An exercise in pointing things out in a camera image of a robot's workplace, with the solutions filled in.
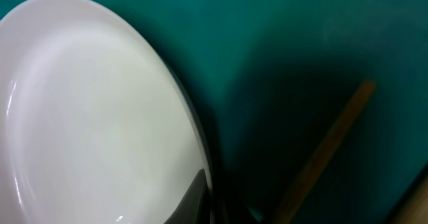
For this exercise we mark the teal serving tray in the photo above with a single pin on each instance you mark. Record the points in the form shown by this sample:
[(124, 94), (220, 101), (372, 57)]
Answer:
[(268, 78)]

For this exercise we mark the large white plate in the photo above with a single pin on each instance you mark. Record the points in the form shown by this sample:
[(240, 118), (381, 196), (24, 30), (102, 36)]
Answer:
[(95, 128)]

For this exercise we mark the wooden chopstick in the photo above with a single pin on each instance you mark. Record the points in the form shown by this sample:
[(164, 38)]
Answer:
[(320, 158)]

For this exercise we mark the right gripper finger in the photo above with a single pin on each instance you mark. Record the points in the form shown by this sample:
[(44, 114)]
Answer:
[(194, 206)]

